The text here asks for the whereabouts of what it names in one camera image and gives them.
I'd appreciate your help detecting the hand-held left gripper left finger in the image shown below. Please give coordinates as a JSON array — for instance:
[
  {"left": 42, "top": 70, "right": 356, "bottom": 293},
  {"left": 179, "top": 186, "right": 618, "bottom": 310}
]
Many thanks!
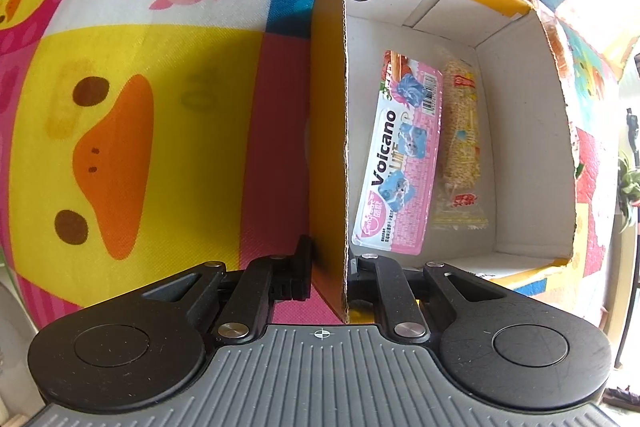
[{"left": 142, "top": 234, "right": 316, "bottom": 340}]

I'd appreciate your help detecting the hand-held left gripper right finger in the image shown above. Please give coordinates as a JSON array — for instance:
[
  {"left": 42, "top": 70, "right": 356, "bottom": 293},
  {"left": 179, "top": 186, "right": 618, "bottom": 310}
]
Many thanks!
[{"left": 347, "top": 251, "right": 506, "bottom": 343}]

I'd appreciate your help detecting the yellow cardboard box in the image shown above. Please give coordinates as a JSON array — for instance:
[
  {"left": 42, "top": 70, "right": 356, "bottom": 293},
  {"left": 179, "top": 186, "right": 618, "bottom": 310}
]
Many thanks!
[{"left": 307, "top": 0, "right": 578, "bottom": 325}]

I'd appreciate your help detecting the pink snack packet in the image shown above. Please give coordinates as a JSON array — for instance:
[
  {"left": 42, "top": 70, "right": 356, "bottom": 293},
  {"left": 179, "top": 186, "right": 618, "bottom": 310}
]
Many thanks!
[{"left": 350, "top": 49, "right": 445, "bottom": 255}]

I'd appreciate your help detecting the yellow rice cracker packet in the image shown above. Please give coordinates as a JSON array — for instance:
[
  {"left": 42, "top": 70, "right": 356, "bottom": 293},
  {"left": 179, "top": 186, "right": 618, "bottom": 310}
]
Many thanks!
[{"left": 431, "top": 47, "right": 490, "bottom": 230}]

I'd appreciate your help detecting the printed cartoon blanket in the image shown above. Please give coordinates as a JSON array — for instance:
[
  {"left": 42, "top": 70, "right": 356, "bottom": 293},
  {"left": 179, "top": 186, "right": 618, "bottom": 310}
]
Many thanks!
[{"left": 0, "top": 0, "right": 640, "bottom": 310}]

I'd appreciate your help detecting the green potted plant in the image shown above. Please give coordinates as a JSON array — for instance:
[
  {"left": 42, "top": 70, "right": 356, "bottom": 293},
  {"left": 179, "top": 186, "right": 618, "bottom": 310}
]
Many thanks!
[{"left": 617, "top": 152, "right": 640, "bottom": 233}]

